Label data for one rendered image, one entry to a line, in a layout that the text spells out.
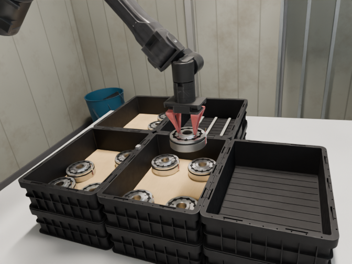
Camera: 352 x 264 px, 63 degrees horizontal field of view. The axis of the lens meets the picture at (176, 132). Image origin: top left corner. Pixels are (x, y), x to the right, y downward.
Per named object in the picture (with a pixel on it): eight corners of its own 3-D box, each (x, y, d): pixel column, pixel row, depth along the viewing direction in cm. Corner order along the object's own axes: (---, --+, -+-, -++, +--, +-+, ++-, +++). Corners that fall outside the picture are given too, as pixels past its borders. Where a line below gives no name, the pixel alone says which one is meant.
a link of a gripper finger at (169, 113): (176, 127, 86) (174, 97, 82) (199, 129, 84) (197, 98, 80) (167, 136, 81) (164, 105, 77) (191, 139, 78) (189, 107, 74)
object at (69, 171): (83, 178, 102) (82, 176, 101) (60, 174, 105) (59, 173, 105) (99, 163, 110) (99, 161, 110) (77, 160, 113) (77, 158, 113)
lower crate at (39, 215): (110, 254, 90) (101, 225, 84) (37, 234, 101) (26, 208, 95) (161, 180, 123) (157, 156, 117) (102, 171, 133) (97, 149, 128)
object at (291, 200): (331, 281, 63) (339, 243, 58) (201, 251, 74) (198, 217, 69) (321, 177, 96) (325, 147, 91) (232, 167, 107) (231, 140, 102)
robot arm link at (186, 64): (167, 59, 71) (189, 59, 69) (177, 54, 77) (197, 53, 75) (169, 86, 74) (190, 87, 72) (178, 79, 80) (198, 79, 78)
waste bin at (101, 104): (141, 128, 343) (133, 84, 319) (123, 146, 306) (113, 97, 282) (107, 125, 359) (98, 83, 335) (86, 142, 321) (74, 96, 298)
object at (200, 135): (198, 145, 76) (198, 143, 76) (164, 141, 80) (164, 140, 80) (209, 130, 85) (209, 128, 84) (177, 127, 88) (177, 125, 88)
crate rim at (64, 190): (95, 202, 81) (93, 195, 80) (17, 187, 92) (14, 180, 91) (155, 137, 114) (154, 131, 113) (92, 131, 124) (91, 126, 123)
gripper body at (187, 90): (173, 101, 83) (170, 76, 80) (207, 103, 79) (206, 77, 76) (163, 109, 78) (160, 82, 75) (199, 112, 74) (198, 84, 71)
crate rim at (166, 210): (198, 222, 70) (197, 215, 69) (95, 202, 81) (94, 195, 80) (231, 144, 103) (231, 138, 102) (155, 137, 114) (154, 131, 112)
